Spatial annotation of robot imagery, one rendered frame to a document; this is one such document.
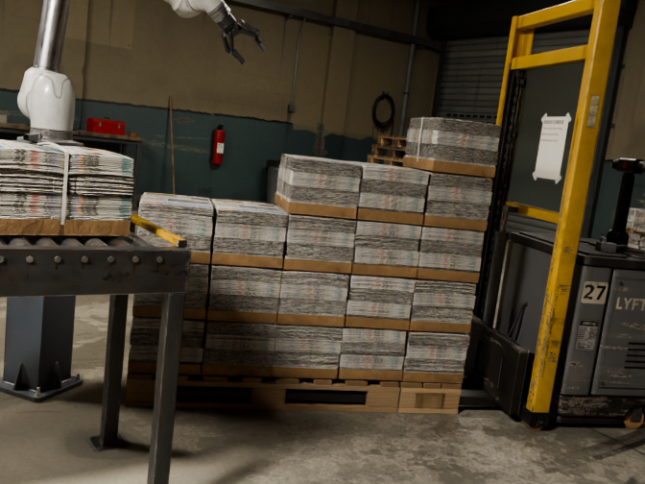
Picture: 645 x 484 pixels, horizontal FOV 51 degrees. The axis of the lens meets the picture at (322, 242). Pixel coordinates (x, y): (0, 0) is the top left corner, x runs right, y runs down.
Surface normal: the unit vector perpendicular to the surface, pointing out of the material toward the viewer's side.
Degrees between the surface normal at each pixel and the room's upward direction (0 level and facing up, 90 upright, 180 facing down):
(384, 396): 90
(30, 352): 90
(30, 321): 90
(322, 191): 90
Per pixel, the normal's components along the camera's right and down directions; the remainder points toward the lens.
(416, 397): 0.22, 0.17
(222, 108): 0.53, 0.19
